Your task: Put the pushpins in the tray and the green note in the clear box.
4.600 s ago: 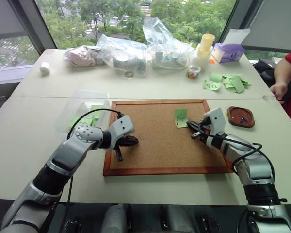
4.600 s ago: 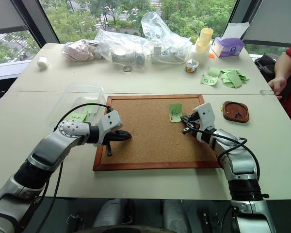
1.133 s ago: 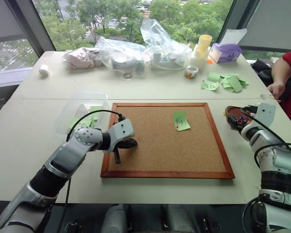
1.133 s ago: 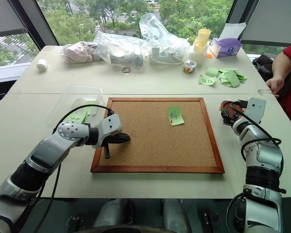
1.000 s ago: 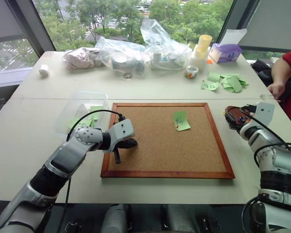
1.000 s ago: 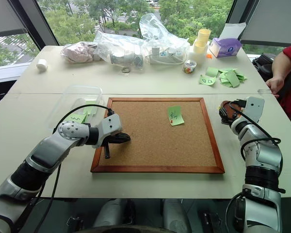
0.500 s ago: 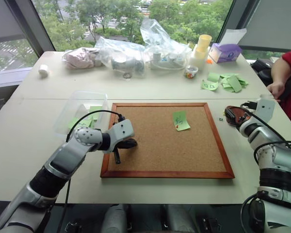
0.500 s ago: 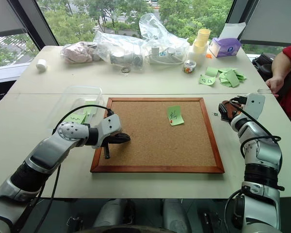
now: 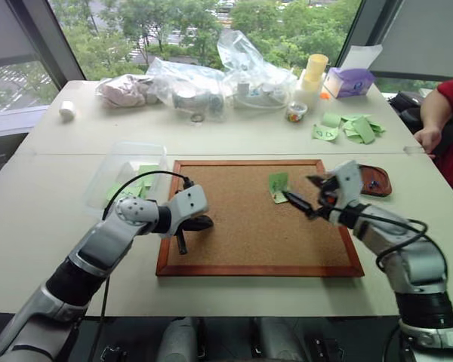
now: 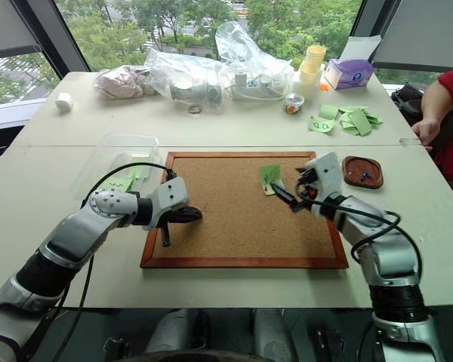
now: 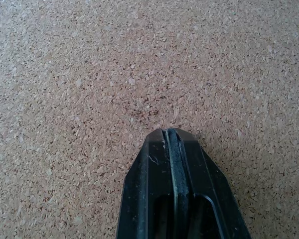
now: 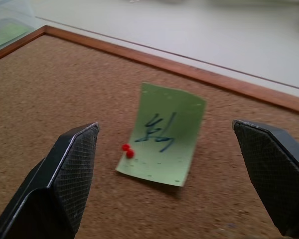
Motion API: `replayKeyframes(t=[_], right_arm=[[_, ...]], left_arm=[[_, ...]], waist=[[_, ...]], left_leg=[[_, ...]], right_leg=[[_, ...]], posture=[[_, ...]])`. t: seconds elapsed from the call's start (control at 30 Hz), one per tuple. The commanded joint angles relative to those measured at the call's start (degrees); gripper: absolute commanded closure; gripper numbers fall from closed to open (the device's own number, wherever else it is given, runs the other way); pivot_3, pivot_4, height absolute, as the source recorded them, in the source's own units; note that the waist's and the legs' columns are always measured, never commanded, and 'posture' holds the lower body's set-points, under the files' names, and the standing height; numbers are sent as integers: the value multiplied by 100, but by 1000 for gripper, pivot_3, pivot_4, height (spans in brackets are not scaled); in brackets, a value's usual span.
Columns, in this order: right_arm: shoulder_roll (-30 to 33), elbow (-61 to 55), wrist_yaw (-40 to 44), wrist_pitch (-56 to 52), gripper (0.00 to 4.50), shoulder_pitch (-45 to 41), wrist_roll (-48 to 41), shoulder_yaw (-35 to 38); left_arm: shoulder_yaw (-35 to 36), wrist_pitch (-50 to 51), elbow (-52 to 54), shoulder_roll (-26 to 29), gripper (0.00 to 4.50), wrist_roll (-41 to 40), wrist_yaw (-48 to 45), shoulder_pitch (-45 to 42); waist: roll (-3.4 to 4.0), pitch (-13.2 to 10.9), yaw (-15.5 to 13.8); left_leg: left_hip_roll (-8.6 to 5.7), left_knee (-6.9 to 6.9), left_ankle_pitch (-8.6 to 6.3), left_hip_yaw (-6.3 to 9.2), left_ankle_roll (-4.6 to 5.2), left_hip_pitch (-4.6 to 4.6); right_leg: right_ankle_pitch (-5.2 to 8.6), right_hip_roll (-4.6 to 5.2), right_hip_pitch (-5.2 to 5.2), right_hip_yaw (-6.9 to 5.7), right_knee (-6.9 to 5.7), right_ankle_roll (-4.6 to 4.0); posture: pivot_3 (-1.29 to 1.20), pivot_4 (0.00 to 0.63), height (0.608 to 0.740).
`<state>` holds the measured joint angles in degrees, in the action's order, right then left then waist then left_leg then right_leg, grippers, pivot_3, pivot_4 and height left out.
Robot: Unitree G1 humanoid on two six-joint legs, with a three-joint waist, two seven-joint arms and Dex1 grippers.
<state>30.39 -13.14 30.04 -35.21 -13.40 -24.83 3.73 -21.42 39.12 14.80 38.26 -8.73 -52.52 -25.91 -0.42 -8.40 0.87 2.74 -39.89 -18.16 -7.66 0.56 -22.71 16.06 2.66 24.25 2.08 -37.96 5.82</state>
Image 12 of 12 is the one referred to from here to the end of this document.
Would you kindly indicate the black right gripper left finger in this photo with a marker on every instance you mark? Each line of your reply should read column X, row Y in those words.
column 52, row 184

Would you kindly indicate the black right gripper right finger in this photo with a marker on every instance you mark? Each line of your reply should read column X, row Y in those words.
column 276, row 174

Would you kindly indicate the green sticky note with writing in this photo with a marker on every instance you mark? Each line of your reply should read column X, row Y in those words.
column 164, row 139

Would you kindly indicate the green note in clear box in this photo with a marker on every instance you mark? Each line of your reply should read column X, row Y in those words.
column 7, row 32

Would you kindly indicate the clear plastic box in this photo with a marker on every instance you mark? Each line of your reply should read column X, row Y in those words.
column 7, row 22

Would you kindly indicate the red pushpin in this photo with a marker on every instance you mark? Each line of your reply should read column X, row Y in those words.
column 127, row 151

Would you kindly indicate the cork board with wooden frame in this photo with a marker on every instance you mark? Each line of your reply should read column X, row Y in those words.
column 64, row 104

